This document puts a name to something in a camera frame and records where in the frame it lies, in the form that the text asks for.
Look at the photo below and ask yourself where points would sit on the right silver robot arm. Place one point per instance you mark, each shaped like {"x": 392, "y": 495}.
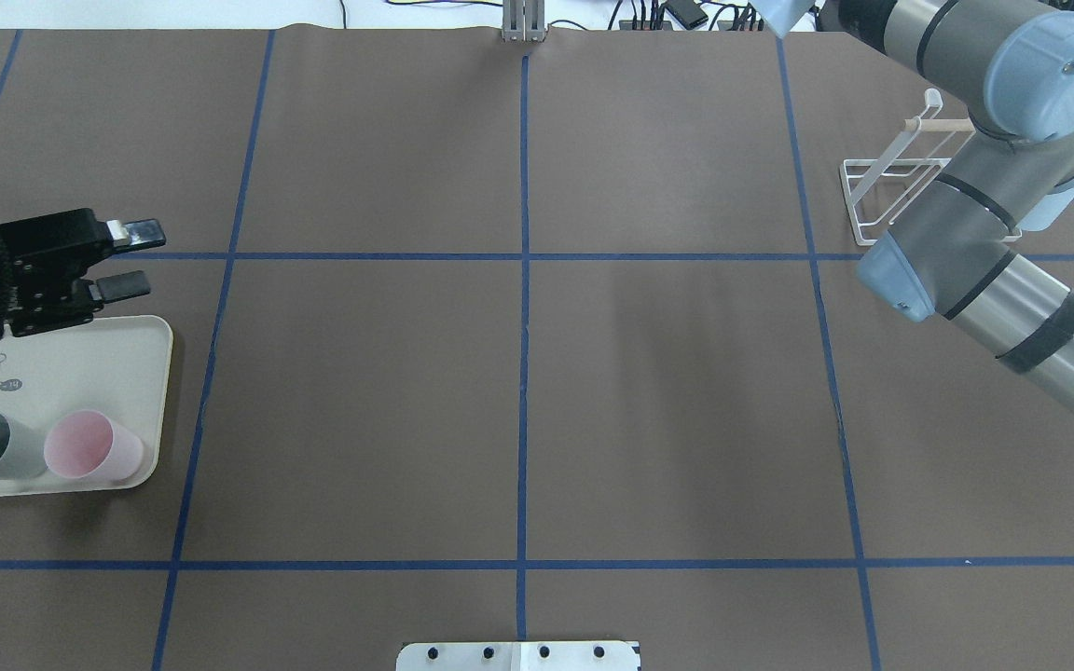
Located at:
{"x": 1012, "y": 64}

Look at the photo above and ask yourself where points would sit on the pink plastic cup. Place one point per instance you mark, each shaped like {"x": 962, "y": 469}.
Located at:
{"x": 87, "y": 445}

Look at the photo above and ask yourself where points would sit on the pale green plastic tray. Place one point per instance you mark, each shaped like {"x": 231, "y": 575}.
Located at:
{"x": 115, "y": 366}

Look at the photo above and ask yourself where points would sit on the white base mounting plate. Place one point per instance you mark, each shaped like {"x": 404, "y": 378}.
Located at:
{"x": 521, "y": 655}

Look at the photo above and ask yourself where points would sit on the aluminium frame post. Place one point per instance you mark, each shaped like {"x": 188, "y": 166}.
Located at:
{"x": 524, "y": 21}

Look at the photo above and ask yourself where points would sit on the white wire cup rack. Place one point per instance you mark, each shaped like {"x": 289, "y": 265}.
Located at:
{"x": 876, "y": 190}

